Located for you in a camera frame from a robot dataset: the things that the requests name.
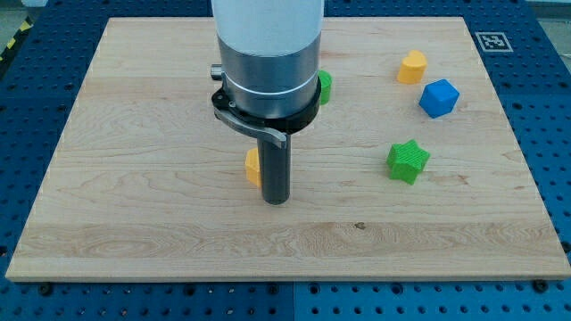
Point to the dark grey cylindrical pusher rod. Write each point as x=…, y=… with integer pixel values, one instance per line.
x=275, y=166

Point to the black clamp flange with lever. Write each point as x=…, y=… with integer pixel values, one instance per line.
x=269, y=130

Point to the yellow hexagon block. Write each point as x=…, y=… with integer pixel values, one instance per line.
x=252, y=167

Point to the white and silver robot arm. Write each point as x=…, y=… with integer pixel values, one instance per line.
x=269, y=72

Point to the green round block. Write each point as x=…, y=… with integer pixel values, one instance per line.
x=326, y=82

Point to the green star block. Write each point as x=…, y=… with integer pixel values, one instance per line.
x=406, y=161

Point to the light wooden board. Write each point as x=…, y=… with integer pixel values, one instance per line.
x=146, y=186

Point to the yellow heart block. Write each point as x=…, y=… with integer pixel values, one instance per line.
x=413, y=67

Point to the blue cube block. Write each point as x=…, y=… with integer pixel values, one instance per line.
x=439, y=98

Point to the black and white fiducial tag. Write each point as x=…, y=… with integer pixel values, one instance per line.
x=493, y=42

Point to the yellow black hazard tape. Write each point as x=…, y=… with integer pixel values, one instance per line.
x=16, y=42

